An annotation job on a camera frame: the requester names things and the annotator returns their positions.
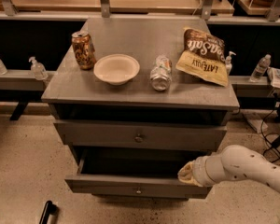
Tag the wooden shelf rack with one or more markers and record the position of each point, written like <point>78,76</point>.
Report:
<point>202,8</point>

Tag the grey bench rail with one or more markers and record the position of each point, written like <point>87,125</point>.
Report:
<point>23,80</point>

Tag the grey drawer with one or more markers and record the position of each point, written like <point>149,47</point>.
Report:
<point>140,135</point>
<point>133,172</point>

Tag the brown yellow chip bag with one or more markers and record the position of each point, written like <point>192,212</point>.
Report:
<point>203,57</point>

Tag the folded paper packet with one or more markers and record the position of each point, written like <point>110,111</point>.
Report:
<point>274,77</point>

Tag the grey top drawer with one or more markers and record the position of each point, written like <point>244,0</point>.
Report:
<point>140,135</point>

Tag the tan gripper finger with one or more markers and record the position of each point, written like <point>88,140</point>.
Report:
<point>191,181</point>
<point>186,172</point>

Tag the sanitizer pump bottle left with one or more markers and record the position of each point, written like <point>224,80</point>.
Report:
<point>38,69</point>

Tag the brown soda can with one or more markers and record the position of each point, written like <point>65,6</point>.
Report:
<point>83,50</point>

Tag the clear water bottle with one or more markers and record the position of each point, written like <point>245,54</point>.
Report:
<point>260,68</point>

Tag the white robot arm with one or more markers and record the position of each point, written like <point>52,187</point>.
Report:
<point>233,163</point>

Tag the white paper bowl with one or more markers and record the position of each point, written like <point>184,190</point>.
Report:
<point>116,69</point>

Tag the grey drawer cabinet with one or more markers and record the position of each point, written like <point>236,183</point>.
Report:
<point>79,95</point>

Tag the black object bottom left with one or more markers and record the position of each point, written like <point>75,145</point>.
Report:
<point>49,209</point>

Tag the silver can lying down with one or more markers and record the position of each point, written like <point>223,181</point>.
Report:
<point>161,73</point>

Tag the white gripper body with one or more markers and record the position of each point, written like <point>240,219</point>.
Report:
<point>201,171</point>

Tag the white pump bottle right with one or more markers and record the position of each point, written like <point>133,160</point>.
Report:
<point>228,62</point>

